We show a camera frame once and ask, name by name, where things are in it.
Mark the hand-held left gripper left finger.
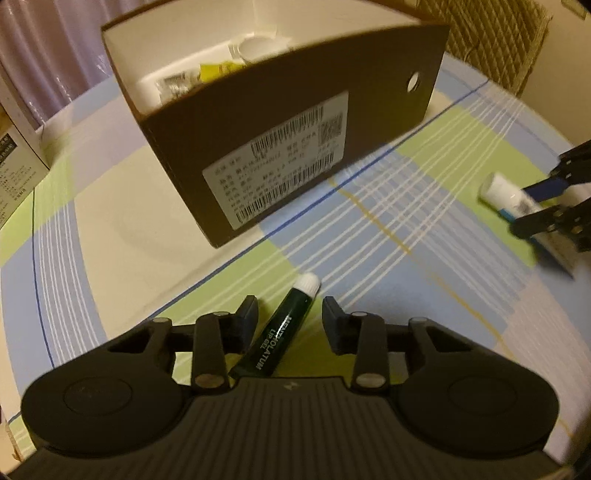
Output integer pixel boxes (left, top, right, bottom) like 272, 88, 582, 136
106, 295, 259, 393

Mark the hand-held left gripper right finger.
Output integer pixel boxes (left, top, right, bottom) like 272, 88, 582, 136
322, 296, 472, 392

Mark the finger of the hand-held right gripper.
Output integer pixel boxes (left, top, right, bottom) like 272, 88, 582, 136
510, 203, 591, 252
524, 138, 591, 202

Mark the dark green lip gel tube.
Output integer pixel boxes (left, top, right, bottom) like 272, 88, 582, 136
228, 272, 320, 380

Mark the white cream tube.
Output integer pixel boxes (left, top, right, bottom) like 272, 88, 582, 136
478, 172, 575, 280

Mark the brown cardboard shoe box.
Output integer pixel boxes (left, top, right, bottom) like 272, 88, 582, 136
100, 0, 451, 250

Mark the bag of cotton swabs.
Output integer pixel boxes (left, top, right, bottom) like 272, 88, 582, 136
157, 71, 199, 100

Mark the yellow snack packet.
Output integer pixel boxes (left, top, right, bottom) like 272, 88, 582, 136
198, 60, 243, 86

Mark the plaid tablecloth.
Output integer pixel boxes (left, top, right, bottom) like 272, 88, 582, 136
0, 51, 591, 462

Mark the chair with quilted cover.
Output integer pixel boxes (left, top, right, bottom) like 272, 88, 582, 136
418, 0, 554, 96

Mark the white product box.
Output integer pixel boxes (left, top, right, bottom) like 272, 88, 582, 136
0, 76, 51, 230

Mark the purple curtain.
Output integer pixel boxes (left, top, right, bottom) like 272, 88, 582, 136
0, 0, 259, 126

